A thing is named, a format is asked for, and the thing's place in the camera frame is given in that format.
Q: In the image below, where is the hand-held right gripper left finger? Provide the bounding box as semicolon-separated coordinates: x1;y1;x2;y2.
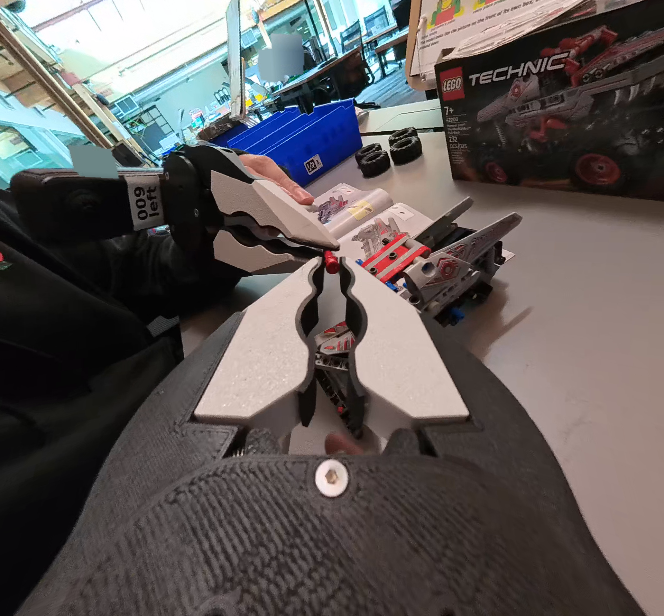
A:
193;255;326;426

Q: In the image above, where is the grey black brick subassembly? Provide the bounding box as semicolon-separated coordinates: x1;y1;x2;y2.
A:
311;321;366;438

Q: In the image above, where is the person's black clothing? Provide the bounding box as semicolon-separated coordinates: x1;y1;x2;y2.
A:
0;188;185;616

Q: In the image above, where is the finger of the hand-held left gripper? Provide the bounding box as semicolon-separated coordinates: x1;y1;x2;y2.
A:
209;166;341;252
212;227;318;275

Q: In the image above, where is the toy brick truck model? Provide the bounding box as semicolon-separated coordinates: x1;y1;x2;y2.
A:
350;196;524;327

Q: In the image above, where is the dark office desk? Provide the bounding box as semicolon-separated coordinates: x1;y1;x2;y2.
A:
272;48;371;108

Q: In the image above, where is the white desk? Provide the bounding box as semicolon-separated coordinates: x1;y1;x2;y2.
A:
179;99;664;616

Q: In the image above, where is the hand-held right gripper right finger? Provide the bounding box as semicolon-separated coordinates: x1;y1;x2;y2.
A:
337;257;470;438

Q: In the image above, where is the blue plastic storage bin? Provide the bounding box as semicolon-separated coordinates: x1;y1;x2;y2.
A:
225;98;364;190

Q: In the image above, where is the black toy truck box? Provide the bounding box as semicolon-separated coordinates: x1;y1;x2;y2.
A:
434;1;664;203

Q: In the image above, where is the building instruction booklet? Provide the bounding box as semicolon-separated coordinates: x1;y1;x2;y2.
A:
310;183;515;266

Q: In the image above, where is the person's left hand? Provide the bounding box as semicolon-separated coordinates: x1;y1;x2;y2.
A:
238;153;315;208

